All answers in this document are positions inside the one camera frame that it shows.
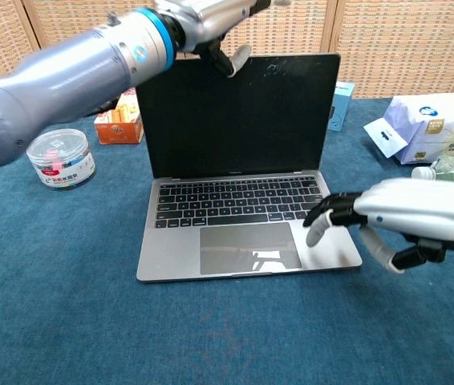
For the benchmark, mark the silver laptop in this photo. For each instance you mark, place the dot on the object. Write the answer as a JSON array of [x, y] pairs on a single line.
[[235, 120]]

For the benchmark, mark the small blue cardboard box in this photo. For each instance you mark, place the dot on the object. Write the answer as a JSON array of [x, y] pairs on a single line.
[[341, 108]]

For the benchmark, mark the clear bottle with green label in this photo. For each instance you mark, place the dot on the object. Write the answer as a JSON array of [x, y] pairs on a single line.
[[451, 168]]

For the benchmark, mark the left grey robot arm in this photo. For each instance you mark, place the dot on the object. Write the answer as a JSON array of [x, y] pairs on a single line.
[[66, 88]]

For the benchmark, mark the white tissue pack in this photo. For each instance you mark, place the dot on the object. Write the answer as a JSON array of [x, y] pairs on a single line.
[[431, 128]]

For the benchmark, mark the blue table mat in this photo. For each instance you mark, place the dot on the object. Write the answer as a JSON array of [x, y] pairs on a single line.
[[90, 313]]

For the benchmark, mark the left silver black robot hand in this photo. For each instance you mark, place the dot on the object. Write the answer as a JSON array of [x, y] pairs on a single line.
[[207, 18]]

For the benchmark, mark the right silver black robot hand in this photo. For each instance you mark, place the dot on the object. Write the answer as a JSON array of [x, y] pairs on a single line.
[[423, 208]]

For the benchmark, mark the orange snack box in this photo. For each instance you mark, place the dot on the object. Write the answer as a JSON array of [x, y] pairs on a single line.
[[118, 130]]

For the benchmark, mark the clear jar of binder clips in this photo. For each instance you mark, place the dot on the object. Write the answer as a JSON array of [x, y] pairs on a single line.
[[62, 164]]

